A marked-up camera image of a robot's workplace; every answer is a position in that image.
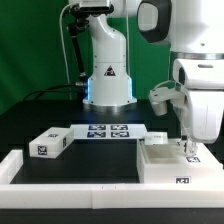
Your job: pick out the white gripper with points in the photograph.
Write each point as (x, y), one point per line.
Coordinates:
(200, 115)

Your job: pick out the white cabinet body box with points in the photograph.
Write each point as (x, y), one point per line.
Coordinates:
(156, 165)

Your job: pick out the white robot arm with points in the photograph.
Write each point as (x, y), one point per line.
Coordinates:
(194, 30)

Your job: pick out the white cabinet top block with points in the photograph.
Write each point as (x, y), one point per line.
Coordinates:
(51, 143)

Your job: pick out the white U-shaped fence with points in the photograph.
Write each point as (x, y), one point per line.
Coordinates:
(101, 196)

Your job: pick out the white flat base plate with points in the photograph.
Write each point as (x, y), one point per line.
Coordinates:
(109, 131)

